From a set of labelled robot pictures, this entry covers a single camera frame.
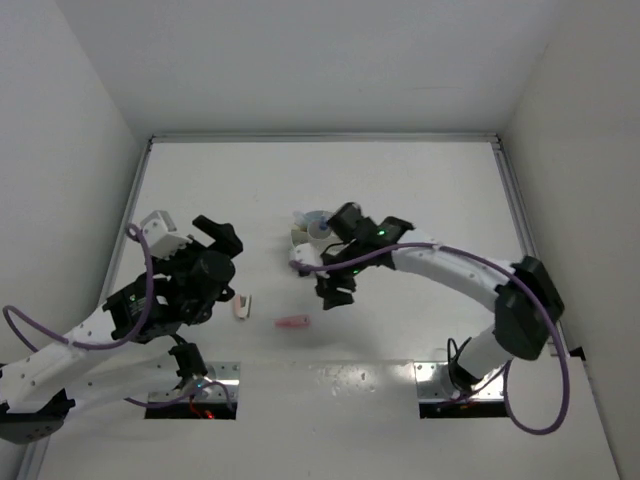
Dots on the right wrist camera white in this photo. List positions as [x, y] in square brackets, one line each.
[305, 258]

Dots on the blue highlighter marker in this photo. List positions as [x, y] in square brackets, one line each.
[302, 219]

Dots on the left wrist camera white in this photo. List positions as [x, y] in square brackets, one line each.
[162, 236]

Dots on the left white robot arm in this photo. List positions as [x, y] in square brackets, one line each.
[129, 345]

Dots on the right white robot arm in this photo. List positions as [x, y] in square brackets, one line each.
[521, 295]

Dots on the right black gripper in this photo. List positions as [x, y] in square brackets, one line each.
[326, 289]

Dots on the pink highlighter marker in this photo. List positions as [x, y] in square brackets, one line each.
[293, 322]

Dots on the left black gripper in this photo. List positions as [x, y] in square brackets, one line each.
[224, 234]

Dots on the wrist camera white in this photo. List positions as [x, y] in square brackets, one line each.
[162, 236]
[305, 258]

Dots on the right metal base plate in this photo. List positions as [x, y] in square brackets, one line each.
[434, 385]

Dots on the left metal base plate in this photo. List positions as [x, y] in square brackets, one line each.
[220, 375]

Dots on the metal base plate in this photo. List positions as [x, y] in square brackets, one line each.
[434, 385]
[220, 375]

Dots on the white round divided organizer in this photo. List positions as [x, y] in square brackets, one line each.
[311, 234]

